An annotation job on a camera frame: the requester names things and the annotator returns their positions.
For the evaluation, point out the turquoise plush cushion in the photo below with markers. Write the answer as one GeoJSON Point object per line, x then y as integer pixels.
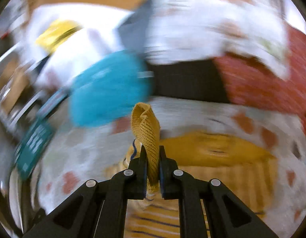
{"type": "Point", "coordinates": [109, 89]}

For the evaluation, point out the teal box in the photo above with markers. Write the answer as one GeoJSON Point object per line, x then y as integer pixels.
{"type": "Point", "coordinates": [32, 146]}

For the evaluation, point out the orange floral bedsheet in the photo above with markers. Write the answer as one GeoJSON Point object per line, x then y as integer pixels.
{"type": "Point", "coordinates": [249, 83]}

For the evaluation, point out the white blanket with hearts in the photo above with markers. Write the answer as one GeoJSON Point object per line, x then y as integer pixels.
{"type": "Point", "coordinates": [76, 155]}

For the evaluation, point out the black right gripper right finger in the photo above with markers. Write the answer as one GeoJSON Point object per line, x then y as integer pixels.
{"type": "Point", "coordinates": [207, 209]}

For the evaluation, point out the yellow striped knit garment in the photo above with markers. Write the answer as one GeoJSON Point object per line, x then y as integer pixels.
{"type": "Point", "coordinates": [248, 170]}

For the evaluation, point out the white patterned pillow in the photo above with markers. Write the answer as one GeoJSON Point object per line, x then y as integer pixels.
{"type": "Point", "coordinates": [171, 31]}

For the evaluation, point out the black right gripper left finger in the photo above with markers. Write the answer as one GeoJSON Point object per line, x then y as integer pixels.
{"type": "Point", "coordinates": [96, 209]}

